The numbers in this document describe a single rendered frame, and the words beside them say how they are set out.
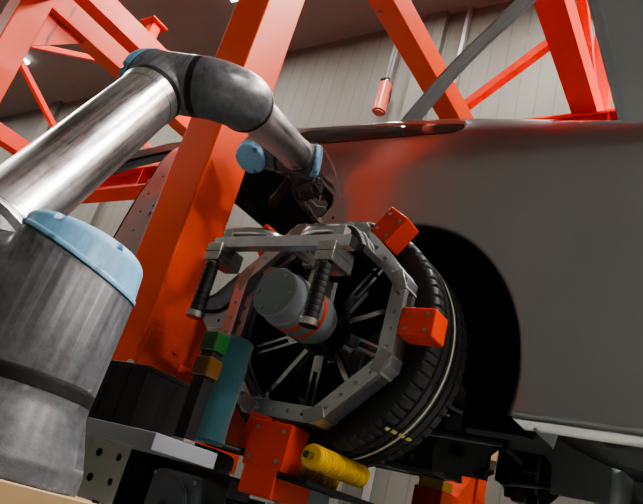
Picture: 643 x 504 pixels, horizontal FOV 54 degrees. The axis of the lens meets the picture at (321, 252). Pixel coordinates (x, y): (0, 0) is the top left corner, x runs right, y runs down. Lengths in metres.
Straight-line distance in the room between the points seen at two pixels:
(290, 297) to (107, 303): 0.83
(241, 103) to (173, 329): 0.81
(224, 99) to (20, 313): 0.64
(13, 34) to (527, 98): 5.18
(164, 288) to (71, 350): 1.11
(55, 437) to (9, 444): 0.05
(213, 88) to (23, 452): 0.75
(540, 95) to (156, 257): 5.92
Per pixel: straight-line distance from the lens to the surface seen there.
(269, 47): 2.24
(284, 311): 1.50
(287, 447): 1.54
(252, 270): 1.82
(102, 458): 1.35
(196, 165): 1.96
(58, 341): 0.70
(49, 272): 0.71
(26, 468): 0.67
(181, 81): 1.22
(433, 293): 1.60
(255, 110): 1.24
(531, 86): 7.44
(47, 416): 0.69
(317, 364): 1.70
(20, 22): 3.99
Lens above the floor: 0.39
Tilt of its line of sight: 22 degrees up
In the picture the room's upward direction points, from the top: 16 degrees clockwise
